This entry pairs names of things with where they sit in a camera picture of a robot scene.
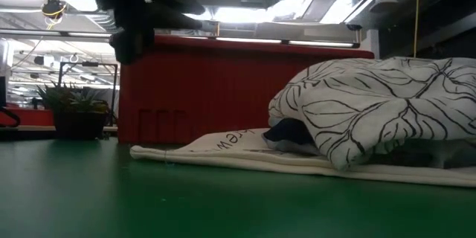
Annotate black round ceiling device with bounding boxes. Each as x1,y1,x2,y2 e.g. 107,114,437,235
39,0,68,20

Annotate red bench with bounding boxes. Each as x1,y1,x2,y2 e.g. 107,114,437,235
0,106,56,126

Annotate small potted succulent plant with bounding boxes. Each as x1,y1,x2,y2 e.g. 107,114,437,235
36,81,115,141

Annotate red plastic laundry basket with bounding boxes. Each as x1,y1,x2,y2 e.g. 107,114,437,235
118,35,376,145

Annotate black cable loop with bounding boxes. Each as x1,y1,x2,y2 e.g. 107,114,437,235
0,106,22,128

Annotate green table mat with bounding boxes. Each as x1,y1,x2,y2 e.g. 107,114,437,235
0,137,476,238

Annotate navy garment with white label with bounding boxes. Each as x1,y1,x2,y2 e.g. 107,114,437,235
263,118,317,146

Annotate white cloth piece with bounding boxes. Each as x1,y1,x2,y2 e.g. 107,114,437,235
267,57,476,172

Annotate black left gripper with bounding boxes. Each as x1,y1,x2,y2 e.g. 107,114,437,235
48,0,206,64

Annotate cream printed tote bag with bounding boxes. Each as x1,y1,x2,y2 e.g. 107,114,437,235
129,128,476,189

